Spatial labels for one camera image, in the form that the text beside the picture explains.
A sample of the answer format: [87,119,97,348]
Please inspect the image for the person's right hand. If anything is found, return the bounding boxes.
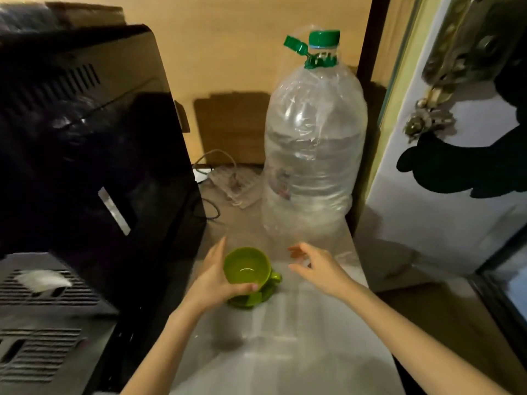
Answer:
[287,242,355,301]

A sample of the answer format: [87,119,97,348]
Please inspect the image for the person's left hand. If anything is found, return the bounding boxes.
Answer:
[181,236,259,313]

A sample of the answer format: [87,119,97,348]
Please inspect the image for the green plastic cup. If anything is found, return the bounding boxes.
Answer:
[223,247,283,296]

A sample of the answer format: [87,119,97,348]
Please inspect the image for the person's left forearm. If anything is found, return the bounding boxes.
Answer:
[120,297,207,395]

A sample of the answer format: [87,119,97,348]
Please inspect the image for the person's right forearm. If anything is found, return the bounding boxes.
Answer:
[343,281,511,395]

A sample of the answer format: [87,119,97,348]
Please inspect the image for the green plastic saucer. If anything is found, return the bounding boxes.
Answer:
[226,281,279,310]

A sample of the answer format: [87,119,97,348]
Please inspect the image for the white power strip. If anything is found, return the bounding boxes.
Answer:
[208,165,264,209]

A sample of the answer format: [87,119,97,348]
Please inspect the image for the large clear water bottle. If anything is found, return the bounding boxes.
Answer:
[261,24,368,259]

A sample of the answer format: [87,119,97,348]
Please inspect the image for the black coffee machine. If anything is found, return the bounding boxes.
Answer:
[0,24,207,395]

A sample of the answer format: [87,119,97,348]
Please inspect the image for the white door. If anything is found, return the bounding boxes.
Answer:
[354,0,527,284]

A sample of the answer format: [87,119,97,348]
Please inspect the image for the white tissue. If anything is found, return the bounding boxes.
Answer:
[16,270,72,293]

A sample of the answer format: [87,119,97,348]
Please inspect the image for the green bottle cap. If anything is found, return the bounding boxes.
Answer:
[309,30,341,49]

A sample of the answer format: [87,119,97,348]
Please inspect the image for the metal door latch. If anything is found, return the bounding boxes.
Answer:
[403,0,519,142]

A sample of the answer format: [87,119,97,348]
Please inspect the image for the black cable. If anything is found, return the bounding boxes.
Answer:
[194,196,222,221]

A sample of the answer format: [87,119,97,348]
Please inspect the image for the white cable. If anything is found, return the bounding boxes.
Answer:
[192,149,241,190]

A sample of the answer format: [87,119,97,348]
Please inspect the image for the green bottle carry handle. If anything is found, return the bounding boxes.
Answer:
[283,35,339,70]

